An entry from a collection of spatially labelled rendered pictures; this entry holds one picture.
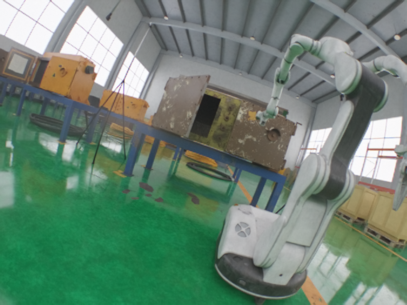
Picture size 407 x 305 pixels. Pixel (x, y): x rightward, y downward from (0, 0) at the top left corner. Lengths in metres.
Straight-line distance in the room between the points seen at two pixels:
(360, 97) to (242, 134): 1.33
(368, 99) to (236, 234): 0.87
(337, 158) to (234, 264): 0.64
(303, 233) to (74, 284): 0.95
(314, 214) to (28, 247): 1.25
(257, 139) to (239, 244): 1.18
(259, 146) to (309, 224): 1.21
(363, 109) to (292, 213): 0.49
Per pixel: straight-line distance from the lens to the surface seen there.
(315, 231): 0.86
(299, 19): 11.36
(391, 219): 5.29
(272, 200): 2.09
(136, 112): 5.12
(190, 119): 1.48
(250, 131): 1.83
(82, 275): 0.85
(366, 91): 0.75
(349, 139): 0.75
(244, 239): 0.99
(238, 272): 0.89
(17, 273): 0.86
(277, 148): 1.94
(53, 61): 3.39
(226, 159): 1.91
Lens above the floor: 0.66
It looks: 3 degrees down
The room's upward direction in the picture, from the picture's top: 20 degrees clockwise
